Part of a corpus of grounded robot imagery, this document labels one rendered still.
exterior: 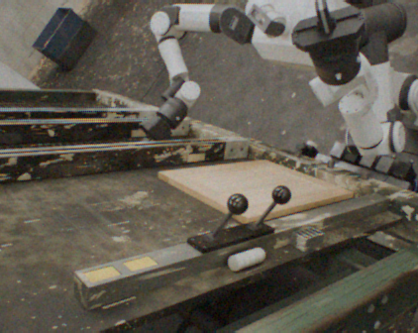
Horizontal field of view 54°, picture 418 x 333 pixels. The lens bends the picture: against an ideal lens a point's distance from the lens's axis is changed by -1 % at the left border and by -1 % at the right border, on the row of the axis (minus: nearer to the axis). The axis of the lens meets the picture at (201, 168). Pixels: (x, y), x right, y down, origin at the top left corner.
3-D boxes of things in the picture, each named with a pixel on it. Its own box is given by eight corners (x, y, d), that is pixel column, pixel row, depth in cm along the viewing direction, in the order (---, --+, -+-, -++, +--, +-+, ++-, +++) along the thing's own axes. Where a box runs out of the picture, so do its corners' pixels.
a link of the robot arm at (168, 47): (162, 73, 146) (144, 24, 147) (178, 75, 154) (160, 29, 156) (185, 58, 140) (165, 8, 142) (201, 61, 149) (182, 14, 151)
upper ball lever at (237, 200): (221, 248, 80) (257, 203, 72) (206, 253, 77) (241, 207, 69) (211, 232, 81) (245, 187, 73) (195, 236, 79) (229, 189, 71)
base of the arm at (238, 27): (238, 35, 146) (241, 0, 140) (271, 41, 140) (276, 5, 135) (216, 41, 134) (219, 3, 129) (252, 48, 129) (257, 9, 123)
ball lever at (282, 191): (262, 236, 87) (298, 194, 79) (250, 240, 85) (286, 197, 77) (253, 222, 89) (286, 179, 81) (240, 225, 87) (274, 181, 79)
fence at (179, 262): (387, 210, 123) (390, 198, 122) (87, 310, 61) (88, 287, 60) (371, 204, 126) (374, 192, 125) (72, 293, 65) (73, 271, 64)
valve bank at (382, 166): (440, 183, 147) (428, 152, 131) (422, 218, 146) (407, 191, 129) (322, 148, 183) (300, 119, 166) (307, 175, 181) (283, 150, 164)
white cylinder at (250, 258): (237, 274, 77) (264, 264, 82) (239, 260, 76) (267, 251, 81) (226, 267, 79) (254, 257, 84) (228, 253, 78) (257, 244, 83)
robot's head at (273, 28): (276, 5, 111) (256, -2, 107) (293, 22, 107) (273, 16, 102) (263, 25, 115) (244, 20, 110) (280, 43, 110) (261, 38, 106)
